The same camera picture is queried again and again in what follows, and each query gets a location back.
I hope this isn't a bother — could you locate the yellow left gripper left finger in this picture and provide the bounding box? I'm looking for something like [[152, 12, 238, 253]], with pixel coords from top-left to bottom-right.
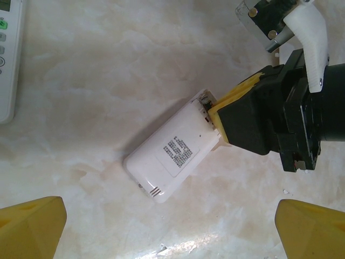
[[0, 196, 68, 259]]

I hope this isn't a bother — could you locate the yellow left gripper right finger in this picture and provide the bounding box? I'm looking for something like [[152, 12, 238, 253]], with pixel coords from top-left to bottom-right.
[[274, 199, 345, 259]]

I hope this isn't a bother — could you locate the white remote with printed label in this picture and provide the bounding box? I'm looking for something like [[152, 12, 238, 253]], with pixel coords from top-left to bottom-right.
[[123, 88, 220, 206]]

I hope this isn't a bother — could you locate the white remote with display buttons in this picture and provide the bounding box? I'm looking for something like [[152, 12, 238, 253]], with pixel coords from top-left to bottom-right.
[[0, 0, 27, 125]]

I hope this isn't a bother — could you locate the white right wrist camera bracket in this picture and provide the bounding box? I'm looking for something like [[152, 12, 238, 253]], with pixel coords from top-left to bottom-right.
[[282, 0, 332, 94]]

